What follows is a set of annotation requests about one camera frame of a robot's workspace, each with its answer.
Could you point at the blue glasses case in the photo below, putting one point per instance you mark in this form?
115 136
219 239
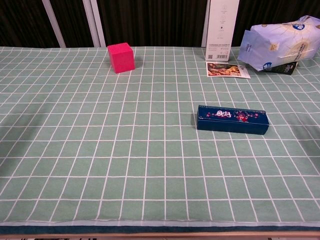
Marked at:
232 122

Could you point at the green checkered tablecloth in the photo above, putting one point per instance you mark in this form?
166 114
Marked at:
100 150

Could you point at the pink cube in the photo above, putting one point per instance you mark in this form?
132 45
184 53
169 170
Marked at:
122 58

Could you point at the picture postcard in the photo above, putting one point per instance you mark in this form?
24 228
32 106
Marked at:
226 70

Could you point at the black curtain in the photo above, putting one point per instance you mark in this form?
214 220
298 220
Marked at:
155 22

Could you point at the tall white carton box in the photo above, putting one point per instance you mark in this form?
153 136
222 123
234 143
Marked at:
221 25

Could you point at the black tube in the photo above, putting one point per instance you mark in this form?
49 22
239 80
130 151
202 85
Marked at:
286 68

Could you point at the pale blue snack bag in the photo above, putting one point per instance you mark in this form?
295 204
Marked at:
277 45

